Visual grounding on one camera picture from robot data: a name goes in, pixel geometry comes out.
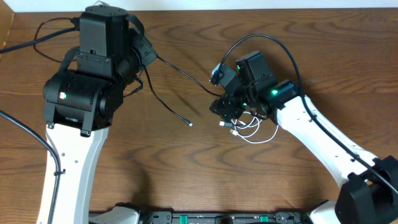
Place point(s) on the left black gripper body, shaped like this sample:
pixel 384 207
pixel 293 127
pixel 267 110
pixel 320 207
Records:
pixel 142 53

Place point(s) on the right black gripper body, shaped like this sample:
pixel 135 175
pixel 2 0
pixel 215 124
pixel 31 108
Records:
pixel 235 105

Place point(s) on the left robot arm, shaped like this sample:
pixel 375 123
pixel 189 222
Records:
pixel 80 101

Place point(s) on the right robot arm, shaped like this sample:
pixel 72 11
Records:
pixel 364 179

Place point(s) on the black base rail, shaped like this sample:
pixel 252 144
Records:
pixel 152 214

